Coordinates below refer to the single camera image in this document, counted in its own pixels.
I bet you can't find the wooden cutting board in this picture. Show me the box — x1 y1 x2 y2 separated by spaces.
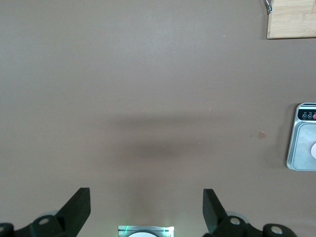
262 0 316 40

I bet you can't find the silver digital kitchen scale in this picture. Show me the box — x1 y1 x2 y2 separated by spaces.
286 102 316 171

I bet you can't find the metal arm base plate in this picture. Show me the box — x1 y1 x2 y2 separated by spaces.
118 225 175 237

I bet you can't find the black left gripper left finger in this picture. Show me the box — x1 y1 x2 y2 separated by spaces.
0 187 91 237

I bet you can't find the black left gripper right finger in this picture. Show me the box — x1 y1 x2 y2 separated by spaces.
202 189 296 237

